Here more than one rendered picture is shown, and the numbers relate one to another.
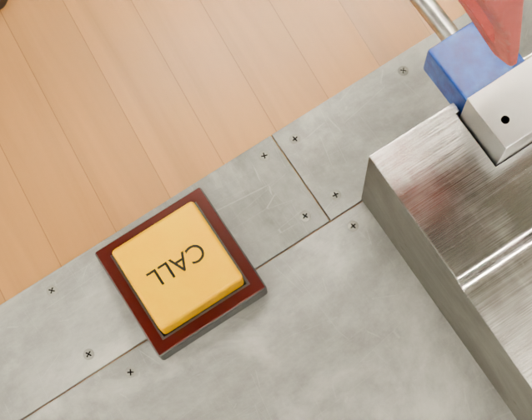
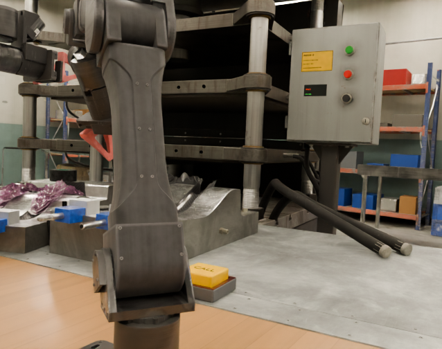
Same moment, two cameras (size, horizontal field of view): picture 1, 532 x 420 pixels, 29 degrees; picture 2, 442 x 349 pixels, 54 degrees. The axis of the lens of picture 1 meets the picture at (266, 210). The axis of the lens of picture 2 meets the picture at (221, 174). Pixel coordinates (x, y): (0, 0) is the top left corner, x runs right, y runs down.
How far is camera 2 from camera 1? 0.93 m
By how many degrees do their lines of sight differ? 96
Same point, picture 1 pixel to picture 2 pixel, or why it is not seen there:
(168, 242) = (198, 271)
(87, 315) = (235, 301)
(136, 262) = (210, 273)
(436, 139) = not seen: hidden behind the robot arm
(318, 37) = (86, 287)
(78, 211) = (197, 311)
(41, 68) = not seen: hidden behind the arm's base
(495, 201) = not seen: hidden behind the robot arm
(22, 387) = (275, 306)
